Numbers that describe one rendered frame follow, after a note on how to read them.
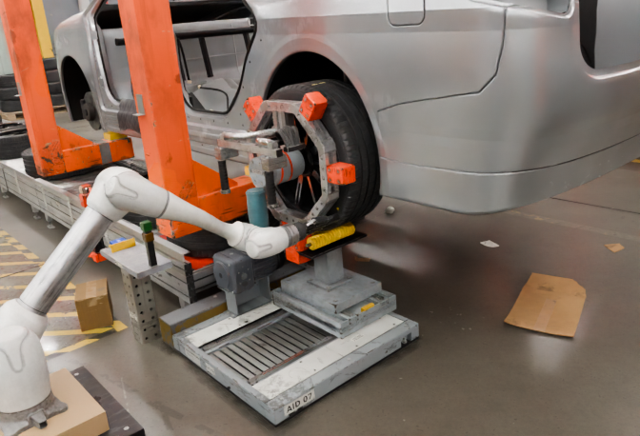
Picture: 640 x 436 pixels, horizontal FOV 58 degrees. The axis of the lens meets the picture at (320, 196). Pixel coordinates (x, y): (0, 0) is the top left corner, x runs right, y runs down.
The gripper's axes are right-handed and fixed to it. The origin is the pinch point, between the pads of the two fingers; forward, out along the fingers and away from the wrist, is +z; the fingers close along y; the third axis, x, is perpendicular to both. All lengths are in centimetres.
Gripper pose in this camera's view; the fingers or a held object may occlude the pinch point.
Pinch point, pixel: (331, 219)
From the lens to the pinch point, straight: 242.2
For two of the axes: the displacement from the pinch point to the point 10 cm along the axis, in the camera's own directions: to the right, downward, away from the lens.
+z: 7.5, -2.5, 6.1
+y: 4.1, -5.5, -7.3
